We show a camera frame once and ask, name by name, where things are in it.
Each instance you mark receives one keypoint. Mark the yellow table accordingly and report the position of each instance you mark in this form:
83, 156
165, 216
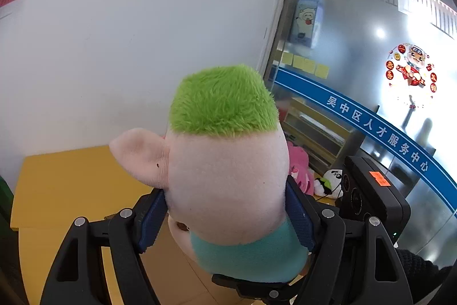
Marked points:
71, 183

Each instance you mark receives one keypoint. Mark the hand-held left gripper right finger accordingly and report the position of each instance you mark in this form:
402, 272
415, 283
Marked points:
301, 219

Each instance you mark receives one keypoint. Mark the green-haired pig plush toy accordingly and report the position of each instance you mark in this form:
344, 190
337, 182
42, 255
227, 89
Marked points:
221, 176

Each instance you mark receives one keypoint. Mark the wooden shelf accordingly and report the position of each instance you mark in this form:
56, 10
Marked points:
321, 133

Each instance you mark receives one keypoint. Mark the blue glass banner strip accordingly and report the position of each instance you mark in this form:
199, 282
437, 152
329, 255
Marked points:
357, 112

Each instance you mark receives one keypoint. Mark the person's right forearm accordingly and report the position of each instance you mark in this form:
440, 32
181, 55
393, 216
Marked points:
421, 273

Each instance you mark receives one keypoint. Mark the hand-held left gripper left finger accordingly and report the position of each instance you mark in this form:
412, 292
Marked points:
151, 219

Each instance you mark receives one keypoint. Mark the blue cartoon sheep poster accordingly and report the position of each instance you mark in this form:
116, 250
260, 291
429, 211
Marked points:
307, 22

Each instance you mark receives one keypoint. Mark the panda plush toy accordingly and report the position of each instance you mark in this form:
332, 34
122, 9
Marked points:
330, 180

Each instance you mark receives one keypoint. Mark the yellow sticky note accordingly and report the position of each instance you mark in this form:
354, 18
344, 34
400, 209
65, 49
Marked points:
299, 62
309, 65
287, 59
322, 70

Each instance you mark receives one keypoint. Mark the green object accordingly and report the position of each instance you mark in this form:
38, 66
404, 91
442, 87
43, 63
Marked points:
5, 208

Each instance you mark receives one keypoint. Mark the pink plush toy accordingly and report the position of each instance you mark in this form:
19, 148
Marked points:
301, 165

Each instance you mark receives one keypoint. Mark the red cartoon window sticker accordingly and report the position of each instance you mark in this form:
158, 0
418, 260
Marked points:
412, 69

